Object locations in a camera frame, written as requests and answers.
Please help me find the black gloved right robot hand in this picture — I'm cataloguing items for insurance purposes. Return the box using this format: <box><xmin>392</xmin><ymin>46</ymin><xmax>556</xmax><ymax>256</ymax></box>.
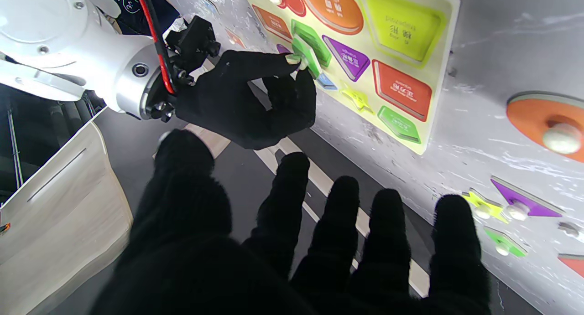
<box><xmin>176</xmin><ymin>50</ymin><xmax>318</xmax><ymax>150</ymax></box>

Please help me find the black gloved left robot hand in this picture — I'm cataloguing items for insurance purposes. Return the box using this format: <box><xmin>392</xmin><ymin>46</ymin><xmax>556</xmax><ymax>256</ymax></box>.
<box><xmin>89</xmin><ymin>129</ymin><xmax>492</xmax><ymax>315</ymax></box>

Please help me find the orange-red rectangle puzzle piece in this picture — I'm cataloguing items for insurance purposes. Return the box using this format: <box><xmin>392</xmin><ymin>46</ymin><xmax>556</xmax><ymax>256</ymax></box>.
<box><xmin>226</xmin><ymin>28</ymin><xmax>247</xmax><ymax>49</ymax></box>

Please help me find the green hexagon puzzle piece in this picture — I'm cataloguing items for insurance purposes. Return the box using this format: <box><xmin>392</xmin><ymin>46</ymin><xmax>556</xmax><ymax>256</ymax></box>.
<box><xmin>291</xmin><ymin>35</ymin><xmax>322</xmax><ymax>78</ymax></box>

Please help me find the red heart puzzle piece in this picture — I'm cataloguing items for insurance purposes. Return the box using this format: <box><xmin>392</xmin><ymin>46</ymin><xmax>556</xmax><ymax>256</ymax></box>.
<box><xmin>263</xmin><ymin>0</ymin><xmax>306</xmax><ymax>17</ymax></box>

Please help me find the yellow wooden shape puzzle board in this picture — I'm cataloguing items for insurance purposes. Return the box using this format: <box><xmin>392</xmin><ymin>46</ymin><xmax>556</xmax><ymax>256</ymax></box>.
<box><xmin>240</xmin><ymin>0</ymin><xmax>460</xmax><ymax>156</ymax></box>

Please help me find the red square puzzle piece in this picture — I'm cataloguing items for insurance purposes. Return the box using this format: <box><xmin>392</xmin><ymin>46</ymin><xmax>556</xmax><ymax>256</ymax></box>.
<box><xmin>558</xmin><ymin>253</ymin><xmax>584</xmax><ymax>277</ymax></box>

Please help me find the wooden cutting board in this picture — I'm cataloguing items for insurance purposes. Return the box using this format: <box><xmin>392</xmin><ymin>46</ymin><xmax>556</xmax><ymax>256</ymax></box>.
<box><xmin>0</xmin><ymin>121</ymin><xmax>134</xmax><ymax>315</ymax></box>

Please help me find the yellow star puzzle piece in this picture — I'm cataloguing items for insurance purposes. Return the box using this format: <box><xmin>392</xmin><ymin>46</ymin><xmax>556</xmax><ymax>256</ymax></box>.
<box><xmin>461</xmin><ymin>190</ymin><xmax>509</xmax><ymax>223</ymax></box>

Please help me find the orange oval puzzle piece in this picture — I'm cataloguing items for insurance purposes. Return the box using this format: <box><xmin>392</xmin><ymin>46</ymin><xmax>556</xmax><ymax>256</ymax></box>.
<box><xmin>506</xmin><ymin>92</ymin><xmax>584</xmax><ymax>163</ymax></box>

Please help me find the green trapezoid puzzle piece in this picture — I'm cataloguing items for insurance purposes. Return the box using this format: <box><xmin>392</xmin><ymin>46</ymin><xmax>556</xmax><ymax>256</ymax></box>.
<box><xmin>484</xmin><ymin>226</ymin><xmax>526</xmax><ymax>257</ymax></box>

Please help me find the purple triangle puzzle piece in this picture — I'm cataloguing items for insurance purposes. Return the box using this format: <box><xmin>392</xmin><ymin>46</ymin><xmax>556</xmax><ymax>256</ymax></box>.
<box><xmin>490</xmin><ymin>177</ymin><xmax>563</xmax><ymax>221</ymax></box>

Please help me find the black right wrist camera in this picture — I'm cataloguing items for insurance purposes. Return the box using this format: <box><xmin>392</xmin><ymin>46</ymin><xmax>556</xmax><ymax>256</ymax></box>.
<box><xmin>164</xmin><ymin>15</ymin><xmax>222</xmax><ymax>85</ymax></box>

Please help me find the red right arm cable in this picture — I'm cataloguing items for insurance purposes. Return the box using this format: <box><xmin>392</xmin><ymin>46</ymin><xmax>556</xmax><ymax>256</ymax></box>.
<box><xmin>132</xmin><ymin>0</ymin><xmax>176</xmax><ymax>94</ymax></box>

